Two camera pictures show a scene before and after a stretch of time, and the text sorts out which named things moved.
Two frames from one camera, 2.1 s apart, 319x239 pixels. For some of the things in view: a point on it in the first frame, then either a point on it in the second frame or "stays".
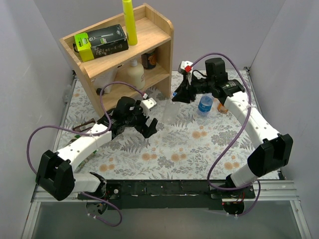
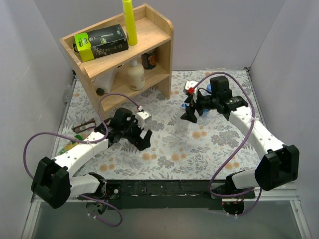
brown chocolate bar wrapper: [84, 125] stays
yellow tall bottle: [131, 32] stays
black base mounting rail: [198, 194] stays
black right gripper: [189, 87] → [192, 105]
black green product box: [100, 43] stays
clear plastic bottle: [171, 112] → [183, 126]
